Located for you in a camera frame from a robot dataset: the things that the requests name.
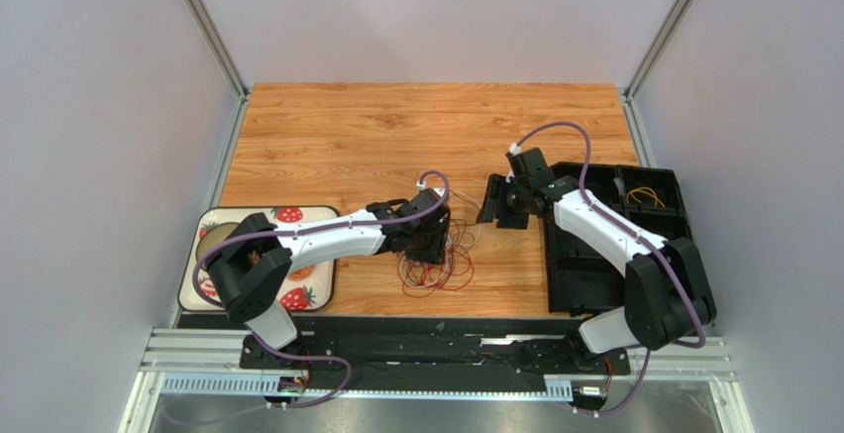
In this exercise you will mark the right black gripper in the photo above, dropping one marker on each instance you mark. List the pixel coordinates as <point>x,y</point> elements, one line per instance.
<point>500,199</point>

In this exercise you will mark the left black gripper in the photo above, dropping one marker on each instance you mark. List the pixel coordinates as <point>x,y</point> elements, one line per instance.
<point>437,253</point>

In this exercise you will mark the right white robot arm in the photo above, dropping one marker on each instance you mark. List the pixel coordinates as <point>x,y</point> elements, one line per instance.
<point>666,290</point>

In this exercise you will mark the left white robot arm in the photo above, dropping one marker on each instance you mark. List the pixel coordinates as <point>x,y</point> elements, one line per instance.
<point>249,267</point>

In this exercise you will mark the black compartment organizer bin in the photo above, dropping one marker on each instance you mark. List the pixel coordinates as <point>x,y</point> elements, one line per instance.
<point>580,280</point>

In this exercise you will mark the strawberry print white tray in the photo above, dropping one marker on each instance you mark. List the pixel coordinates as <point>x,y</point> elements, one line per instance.
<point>308,289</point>

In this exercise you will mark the cream enamel bowl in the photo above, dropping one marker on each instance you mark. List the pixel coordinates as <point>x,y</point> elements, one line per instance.
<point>212,234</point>

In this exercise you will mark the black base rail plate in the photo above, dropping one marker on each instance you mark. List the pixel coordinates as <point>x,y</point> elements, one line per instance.
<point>436,354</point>

